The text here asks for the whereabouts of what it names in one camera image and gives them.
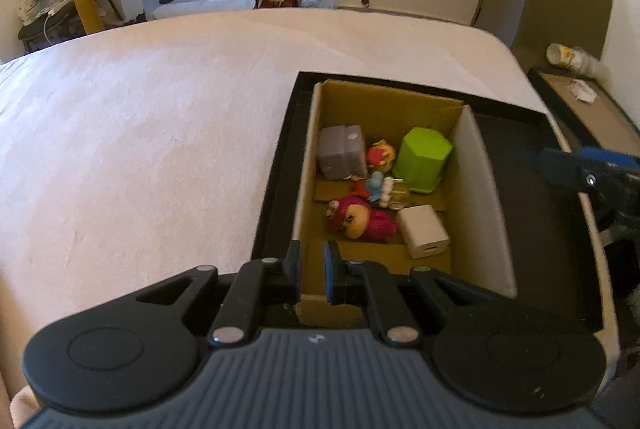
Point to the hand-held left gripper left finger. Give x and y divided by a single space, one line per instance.
295 268

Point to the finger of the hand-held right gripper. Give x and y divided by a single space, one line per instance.
562 166

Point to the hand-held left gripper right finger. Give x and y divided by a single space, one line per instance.
330 270

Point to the pink doll toy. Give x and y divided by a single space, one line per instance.
365 219

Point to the pink and blue toy figure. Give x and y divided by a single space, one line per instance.
370 188

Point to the white charger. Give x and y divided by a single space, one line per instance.
424 231

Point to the small clear bottle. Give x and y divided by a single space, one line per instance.
399 195

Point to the grey power adapter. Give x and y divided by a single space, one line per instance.
340 151

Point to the small yellow doll toy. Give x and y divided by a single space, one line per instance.
381 155

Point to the green plastic container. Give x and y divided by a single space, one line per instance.
422 159

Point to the black tray with cardboard liner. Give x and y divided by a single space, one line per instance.
595 114

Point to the white face mask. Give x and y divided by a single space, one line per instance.
582 90

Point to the white floor mat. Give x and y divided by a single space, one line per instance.
200 8

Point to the black chair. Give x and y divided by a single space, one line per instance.
50 19

